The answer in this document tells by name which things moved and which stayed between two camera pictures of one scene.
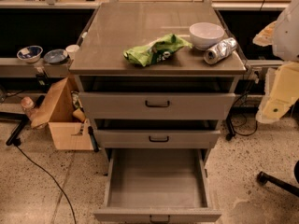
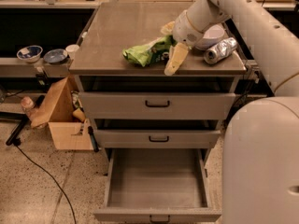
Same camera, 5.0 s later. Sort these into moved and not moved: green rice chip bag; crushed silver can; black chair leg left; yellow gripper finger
Moved: yellow gripper finger
Not moved: crushed silver can; green rice chip bag; black chair leg left
